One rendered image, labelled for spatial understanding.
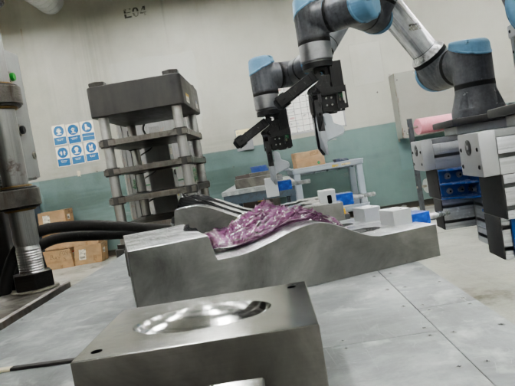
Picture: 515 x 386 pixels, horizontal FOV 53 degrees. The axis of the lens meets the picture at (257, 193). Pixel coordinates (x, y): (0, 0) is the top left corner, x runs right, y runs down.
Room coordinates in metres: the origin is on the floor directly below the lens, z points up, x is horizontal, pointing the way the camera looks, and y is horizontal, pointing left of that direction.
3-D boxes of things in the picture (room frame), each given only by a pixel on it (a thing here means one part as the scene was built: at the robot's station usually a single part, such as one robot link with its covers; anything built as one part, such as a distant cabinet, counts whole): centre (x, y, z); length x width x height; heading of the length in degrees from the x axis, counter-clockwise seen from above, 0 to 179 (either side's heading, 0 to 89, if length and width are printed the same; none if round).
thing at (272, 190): (1.51, -0.09, 0.93); 0.13 x 0.05 x 0.05; 89
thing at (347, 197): (1.21, -0.21, 0.89); 0.13 x 0.05 x 0.05; 88
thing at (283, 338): (0.48, 0.07, 0.84); 0.20 x 0.15 x 0.07; 88
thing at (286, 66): (1.52, -0.17, 1.25); 0.11 x 0.11 x 0.08; 17
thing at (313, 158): (7.27, -0.77, 0.94); 0.41 x 0.33 x 0.29; 95
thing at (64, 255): (7.55, 2.74, 0.42); 0.86 x 0.33 x 0.83; 88
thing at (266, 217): (0.93, -0.01, 0.90); 0.26 x 0.18 x 0.08; 106
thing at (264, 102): (1.51, -0.07, 1.17); 0.08 x 0.08 x 0.05
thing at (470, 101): (1.56, -0.69, 1.09); 0.15 x 0.15 x 0.10
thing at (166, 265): (0.92, -0.01, 0.86); 0.50 x 0.26 x 0.11; 106
